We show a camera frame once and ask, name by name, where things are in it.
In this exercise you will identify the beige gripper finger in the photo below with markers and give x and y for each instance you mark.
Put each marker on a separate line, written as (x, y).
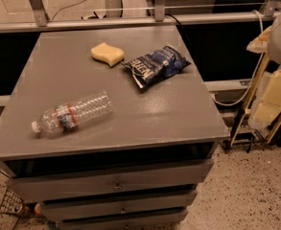
(260, 44)
(267, 104)

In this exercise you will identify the clear plastic water bottle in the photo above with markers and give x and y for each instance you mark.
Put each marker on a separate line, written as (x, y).
(70, 115)

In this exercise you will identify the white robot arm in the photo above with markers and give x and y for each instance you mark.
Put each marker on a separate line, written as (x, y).
(274, 45)

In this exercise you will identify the blue chip bag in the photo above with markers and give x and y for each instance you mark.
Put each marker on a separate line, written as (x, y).
(157, 66)

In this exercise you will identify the yellow sponge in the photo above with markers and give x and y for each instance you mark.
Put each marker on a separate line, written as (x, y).
(107, 54)

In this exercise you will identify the grey drawer cabinet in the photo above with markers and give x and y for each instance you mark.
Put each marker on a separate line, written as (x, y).
(138, 165)

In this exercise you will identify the yellow stand frame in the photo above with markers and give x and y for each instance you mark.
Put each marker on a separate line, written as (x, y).
(245, 111)

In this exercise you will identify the metal railing frame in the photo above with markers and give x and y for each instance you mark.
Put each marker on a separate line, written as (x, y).
(62, 15)

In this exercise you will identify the wire basket on floor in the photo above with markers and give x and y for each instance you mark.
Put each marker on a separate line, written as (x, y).
(12, 204)

